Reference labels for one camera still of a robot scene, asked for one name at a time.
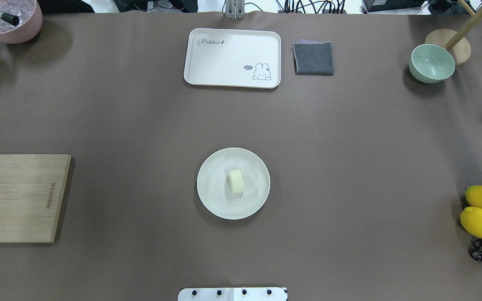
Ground cream round plate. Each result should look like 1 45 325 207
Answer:
196 148 270 220

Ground cream rectangular tray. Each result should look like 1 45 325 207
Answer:
183 28 282 89

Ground grey folded cloth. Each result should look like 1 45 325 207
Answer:
292 39 335 76

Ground mint green bowl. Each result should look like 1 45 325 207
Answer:
408 44 456 84

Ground bamboo cutting board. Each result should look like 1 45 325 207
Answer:
0 154 72 243

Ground wooden cup tree stand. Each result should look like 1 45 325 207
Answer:
424 0 482 66

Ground yellow lemon near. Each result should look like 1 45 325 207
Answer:
459 207 482 238

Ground pink bowl of ice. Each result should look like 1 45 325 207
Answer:
0 0 43 44

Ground dark cherries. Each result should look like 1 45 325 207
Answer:
469 238 482 262

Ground aluminium frame post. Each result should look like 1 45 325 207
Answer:
224 0 245 20

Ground white camera post base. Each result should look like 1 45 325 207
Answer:
177 286 288 301

